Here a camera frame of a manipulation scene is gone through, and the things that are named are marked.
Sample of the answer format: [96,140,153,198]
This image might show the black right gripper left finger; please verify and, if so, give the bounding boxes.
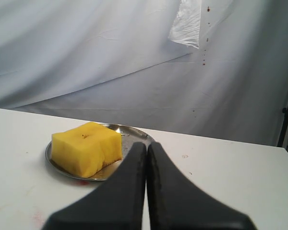
[43,142,146,230]

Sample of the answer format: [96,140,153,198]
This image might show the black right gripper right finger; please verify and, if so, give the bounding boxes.
[146,142,256,230]

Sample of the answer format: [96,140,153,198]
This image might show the yellow sponge block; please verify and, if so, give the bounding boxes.
[51,122,122,178]

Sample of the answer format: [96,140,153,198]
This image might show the round steel plate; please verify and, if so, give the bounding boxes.
[45,123,155,181]

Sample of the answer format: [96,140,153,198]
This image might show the grey backdrop cloth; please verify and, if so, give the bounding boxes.
[0,0,288,146]

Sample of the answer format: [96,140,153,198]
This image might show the white plastic sheet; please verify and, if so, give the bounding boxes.
[168,0,202,49]

